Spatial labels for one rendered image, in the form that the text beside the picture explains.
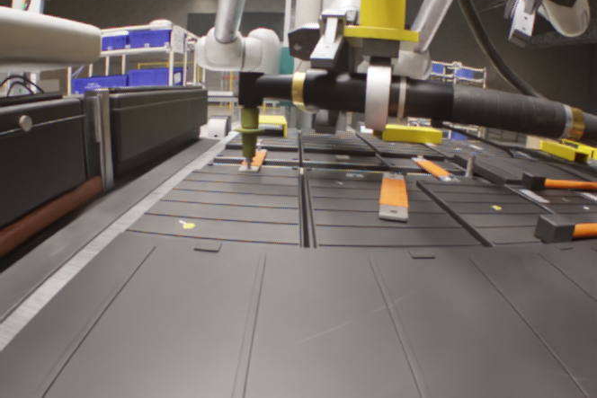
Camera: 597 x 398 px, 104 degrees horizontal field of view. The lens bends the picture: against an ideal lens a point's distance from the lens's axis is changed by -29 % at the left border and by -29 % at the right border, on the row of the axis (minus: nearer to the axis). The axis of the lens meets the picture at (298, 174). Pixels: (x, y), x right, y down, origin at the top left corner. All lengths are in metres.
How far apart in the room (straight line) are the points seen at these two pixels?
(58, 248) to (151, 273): 0.12
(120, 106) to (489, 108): 0.43
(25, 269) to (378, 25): 0.40
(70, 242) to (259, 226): 0.16
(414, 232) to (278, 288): 0.14
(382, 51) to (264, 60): 1.15
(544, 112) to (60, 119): 0.50
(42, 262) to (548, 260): 0.36
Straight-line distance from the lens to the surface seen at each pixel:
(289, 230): 0.25
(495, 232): 0.31
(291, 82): 0.39
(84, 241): 0.29
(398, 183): 0.38
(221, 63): 1.46
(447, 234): 0.28
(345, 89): 0.37
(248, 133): 0.42
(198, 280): 0.18
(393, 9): 0.38
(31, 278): 0.25
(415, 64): 1.48
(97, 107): 0.38
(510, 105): 0.40
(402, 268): 0.20
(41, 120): 0.30
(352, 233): 0.25
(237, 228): 0.25
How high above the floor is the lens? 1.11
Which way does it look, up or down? 15 degrees down
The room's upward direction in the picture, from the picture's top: 3 degrees clockwise
